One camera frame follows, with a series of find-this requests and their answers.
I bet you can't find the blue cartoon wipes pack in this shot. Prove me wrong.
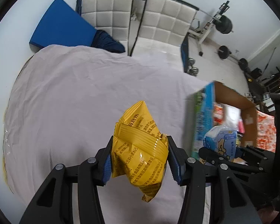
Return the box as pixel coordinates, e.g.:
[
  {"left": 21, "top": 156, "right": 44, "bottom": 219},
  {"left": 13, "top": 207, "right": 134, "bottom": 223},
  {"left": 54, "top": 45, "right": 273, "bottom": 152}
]
[{"left": 203, "top": 125, "right": 237, "bottom": 161}]

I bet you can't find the yellow snack bag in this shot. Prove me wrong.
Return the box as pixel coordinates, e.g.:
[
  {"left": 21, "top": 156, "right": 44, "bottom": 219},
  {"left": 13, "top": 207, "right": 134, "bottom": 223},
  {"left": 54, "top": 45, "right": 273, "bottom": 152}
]
[{"left": 111, "top": 101, "right": 169, "bottom": 202}]

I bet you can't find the white soft pillow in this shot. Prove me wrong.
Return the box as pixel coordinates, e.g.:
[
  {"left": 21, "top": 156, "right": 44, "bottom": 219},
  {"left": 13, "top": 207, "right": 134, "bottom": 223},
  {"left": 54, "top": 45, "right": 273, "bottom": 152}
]
[{"left": 223, "top": 104, "right": 241, "bottom": 128}]

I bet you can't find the red panda snack bag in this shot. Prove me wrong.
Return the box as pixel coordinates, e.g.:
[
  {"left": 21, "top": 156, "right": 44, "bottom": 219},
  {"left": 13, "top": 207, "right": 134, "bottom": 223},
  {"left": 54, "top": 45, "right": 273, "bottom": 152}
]
[{"left": 213, "top": 102, "right": 224, "bottom": 126}]

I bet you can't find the orange white floral cloth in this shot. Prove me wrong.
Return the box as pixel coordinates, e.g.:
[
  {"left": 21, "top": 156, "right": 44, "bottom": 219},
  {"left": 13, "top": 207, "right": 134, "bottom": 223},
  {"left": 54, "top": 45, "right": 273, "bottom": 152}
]
[{"left": 256, "top": 111, "right": 276, "bottom": 152}]

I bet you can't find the red packet in box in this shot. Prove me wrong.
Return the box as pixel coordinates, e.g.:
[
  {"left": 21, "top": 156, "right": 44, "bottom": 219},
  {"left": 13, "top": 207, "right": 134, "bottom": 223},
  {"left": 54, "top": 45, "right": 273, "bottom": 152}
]
[{"left": 237, "top": 117, "right": 245, "bottom": 134}]

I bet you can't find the brown cardboard box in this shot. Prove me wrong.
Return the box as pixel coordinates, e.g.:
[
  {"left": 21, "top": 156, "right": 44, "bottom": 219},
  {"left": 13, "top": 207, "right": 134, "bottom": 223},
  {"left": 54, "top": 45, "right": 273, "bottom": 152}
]
[{"left": 189, "top": 80, "right": 259, "bottom": 161}]

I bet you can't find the metal dumbbell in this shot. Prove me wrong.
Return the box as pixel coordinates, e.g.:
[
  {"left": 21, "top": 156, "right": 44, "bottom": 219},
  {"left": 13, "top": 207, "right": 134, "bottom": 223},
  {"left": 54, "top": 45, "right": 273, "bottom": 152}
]
[{"left": 187, "top": 58, "right": 199, "bottom": 77}]

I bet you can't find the black barbell weight plate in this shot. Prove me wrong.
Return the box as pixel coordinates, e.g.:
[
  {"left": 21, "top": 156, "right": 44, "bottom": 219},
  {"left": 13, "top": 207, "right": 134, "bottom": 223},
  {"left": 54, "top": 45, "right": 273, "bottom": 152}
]
[{"left": 217, "top": 46, "right": 231, "bottom": 60}]

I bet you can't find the black blue workout bench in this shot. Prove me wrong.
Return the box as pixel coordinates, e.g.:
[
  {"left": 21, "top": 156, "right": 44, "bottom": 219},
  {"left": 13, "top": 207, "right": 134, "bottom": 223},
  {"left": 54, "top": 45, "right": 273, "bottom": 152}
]
[{"left": 181, "top": 34, "right": 189, "bottom": 72}]

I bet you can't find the white weight rack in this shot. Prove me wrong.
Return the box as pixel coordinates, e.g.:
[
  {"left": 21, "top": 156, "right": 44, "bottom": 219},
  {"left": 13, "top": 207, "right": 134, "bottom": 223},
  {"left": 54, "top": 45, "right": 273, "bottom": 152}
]
[{"left": 188, "top": 1, "right": 233, "bottom": 57}]

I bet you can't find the white padded chair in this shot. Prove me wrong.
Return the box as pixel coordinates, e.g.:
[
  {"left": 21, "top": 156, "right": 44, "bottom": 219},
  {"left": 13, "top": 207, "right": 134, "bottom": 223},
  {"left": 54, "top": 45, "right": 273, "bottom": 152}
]
[
  {"left": 76, "top": 0, "right": 133, "bottom": 54},
  {"left": 130, "top": 0, "right": 199, "bottom": 71}
]

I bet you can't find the dark blue clothing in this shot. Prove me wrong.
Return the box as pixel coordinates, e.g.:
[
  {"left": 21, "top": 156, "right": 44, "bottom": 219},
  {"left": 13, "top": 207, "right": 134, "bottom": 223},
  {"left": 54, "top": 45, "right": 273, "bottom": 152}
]
[{"left": 91, "top": 29, "right": 126, "bottom": 54}]

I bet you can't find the blue foam mat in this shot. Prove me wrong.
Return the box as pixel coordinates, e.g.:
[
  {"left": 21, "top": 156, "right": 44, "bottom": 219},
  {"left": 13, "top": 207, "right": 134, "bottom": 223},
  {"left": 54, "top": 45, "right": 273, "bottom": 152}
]
[{"left": 29, "top": 0, "right": 97, "bottom": 49}]

